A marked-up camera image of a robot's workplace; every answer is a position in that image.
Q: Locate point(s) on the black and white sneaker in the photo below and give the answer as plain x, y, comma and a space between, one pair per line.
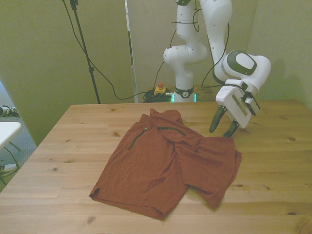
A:
8, 111

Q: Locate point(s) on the yellow emergency stop button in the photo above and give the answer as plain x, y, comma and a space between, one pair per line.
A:
159, 90

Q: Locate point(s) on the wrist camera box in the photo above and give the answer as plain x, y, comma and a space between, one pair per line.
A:
251, 104

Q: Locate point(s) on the white vertical rail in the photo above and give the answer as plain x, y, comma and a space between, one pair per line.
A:
134, 80

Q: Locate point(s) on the rust red shorts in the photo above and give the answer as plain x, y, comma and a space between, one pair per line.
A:
146, 165

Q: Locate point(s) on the white folding table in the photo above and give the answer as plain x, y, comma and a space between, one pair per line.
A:
8, 132

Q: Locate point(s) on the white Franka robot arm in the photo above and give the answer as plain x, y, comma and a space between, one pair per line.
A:
185, 56

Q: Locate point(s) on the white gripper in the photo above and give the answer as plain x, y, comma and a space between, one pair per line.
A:
228, 100

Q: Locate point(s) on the black tripod pole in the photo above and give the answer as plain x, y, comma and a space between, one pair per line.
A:
91, 70

